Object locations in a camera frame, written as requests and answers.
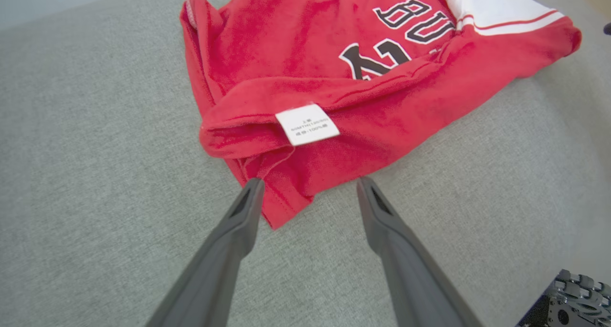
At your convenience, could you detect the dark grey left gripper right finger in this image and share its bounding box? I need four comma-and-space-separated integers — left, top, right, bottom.
357, 176, 484, 327

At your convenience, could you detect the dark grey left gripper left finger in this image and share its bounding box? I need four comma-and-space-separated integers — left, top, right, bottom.
146, 178, 266, 327

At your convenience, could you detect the red jersey with black lettering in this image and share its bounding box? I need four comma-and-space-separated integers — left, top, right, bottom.
180, 0, 583, 231

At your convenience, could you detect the grey fabric sofa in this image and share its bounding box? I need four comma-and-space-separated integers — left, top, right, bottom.
0, 0, 611, 327

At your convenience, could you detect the black ribbed robot part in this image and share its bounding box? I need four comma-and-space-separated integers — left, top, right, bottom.
516, 269, 611, 327

